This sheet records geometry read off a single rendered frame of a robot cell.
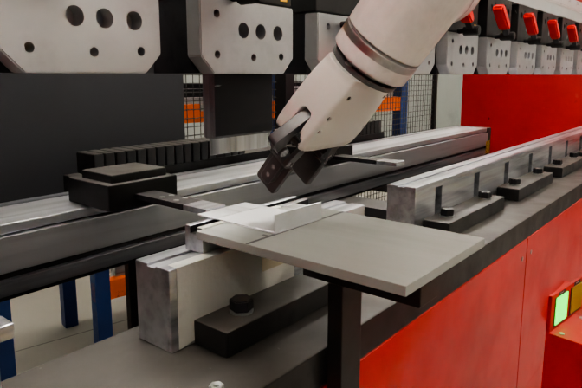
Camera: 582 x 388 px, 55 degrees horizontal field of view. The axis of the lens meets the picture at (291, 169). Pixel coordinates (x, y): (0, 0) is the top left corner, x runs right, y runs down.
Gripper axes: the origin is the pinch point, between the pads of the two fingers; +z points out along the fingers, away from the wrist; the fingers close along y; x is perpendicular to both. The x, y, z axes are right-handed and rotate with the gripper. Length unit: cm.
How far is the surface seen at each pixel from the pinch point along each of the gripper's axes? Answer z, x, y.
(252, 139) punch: 3.3, -8.1, -2.4
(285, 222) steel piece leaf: 3.5, 4.5, 2.4
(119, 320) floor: 200, -73, -93
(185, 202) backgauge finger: 15.6, -9.2, 1.5
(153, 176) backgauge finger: 21.1, -18.6, -1.5
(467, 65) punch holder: -7, -11, -60
